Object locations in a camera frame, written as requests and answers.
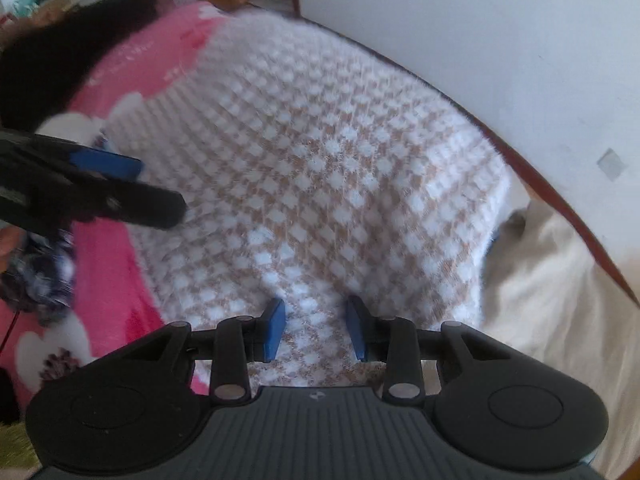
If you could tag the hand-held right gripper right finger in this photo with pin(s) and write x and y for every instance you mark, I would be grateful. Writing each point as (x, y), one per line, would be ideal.
(357, 330)

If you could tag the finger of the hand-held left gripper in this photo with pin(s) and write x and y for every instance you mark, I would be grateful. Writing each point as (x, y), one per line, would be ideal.
(107, 162)
(145, 205)

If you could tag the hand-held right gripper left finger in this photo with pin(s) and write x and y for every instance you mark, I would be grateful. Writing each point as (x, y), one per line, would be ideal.
(274, 330)

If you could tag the beige houndstooth knit cardigan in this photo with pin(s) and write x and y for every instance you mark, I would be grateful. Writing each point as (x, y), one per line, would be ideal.
(325, 170)

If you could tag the pink floral blanket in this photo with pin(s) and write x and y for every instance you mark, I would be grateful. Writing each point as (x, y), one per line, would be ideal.
(110, 270)

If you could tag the dark plaid shirt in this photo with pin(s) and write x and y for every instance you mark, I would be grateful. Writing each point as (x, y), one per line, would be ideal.
(42, 275)

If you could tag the black garment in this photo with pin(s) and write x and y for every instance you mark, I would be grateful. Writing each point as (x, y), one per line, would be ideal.
(65, 50)

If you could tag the cream white garment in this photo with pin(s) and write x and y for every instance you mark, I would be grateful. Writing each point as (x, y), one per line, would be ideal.
(560, 320)

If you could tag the grey wall patch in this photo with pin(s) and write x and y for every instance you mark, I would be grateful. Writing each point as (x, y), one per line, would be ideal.
(611, 164)

